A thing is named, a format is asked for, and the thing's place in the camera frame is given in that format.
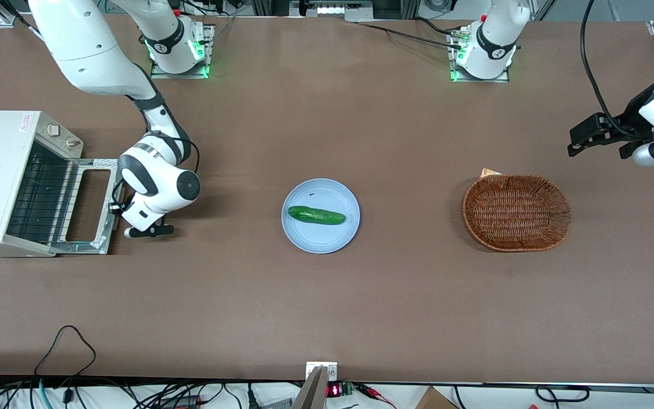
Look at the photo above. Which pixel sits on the lit control box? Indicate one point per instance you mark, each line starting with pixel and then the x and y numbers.
pixel 332 8

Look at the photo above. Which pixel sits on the grey power adapter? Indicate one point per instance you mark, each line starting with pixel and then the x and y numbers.
pixel 279 404

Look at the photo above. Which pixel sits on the red clip leads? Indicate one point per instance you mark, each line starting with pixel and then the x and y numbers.
pixel 369 389

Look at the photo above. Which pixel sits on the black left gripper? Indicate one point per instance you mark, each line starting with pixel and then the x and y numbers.
pixel 630 121

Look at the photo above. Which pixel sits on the beige paper tag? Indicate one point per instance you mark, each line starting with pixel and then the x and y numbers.
pixel 489 172

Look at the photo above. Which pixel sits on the green cucumber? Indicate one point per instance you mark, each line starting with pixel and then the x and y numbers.
pixel 315 215

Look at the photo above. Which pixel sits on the brown wicker basket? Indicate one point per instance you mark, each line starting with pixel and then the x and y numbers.
pixel 517 213

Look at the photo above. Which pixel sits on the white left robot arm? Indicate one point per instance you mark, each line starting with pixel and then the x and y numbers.
pixel 491 45

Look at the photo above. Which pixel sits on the brown cardboard box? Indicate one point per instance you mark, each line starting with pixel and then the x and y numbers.
pixel 435 400

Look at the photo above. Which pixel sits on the red digit display module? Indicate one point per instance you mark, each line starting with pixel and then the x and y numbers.
pixel 334 390

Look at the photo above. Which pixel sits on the white oven knob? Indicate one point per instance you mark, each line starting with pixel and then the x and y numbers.
pixel 72 142
pixel 54 129

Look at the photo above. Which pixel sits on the light blue plate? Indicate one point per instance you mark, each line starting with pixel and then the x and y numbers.
pixel 321 238

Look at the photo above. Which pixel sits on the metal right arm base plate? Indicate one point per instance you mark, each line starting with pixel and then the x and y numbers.
pixel 159 74

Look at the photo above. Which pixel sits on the white pole bracket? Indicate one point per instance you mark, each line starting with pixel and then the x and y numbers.
pixel 332 372

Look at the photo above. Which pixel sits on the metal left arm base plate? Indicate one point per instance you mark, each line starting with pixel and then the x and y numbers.
pixel 503 79

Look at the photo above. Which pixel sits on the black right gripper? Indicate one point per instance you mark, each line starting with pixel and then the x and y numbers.
pixel 117 207

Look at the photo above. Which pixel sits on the aluminium camera pole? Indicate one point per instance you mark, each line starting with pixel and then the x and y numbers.
pixel 311 395

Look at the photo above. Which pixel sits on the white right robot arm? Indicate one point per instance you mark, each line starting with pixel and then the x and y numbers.
pixel 94 57

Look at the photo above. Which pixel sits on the black power adapter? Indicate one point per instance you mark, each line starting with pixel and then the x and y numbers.
pixel 182 402

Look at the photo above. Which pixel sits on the red white oven sticker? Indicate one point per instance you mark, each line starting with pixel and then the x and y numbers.
pixel 29 122

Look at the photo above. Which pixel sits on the short aluminium frame piece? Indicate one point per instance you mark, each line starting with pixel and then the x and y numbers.
pixel 4 21

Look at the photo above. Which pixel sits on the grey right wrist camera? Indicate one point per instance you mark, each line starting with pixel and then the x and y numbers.
pixel 129 232

